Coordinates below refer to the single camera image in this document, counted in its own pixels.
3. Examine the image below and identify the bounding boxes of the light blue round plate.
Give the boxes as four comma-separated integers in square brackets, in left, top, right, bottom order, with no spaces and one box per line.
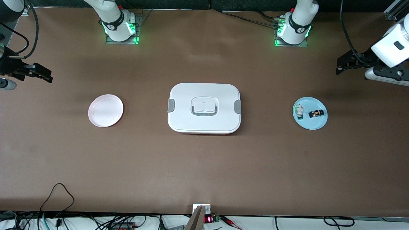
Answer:
[293,96,328,130]

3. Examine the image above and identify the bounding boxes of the pink round plate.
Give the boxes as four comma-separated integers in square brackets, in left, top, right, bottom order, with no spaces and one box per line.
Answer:
[88,94,124,128]

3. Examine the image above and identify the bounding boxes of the aluminium profile bar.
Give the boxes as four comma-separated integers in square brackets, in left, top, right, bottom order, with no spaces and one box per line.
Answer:
[184,204,206,230]

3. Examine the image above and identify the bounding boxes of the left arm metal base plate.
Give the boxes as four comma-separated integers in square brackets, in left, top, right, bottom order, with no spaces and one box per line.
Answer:
[274,14,309,48]

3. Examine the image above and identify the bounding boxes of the black arm base cables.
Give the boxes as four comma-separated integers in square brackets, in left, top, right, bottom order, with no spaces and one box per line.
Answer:
[220,10,285,27]

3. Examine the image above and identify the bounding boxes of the thin black cable loop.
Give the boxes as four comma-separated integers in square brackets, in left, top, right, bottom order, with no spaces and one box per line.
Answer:
[40,183,75,224]

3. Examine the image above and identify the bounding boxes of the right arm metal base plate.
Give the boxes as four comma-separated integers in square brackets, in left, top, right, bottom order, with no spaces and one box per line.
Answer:
[105,13,143,45]

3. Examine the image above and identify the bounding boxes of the white lunch box grey handle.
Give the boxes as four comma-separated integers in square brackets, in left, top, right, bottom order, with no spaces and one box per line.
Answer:
[167,83,242,135]

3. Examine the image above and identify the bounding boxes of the white mounting bracket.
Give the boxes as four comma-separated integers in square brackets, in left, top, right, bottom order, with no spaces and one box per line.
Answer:
[193,203,211,214]

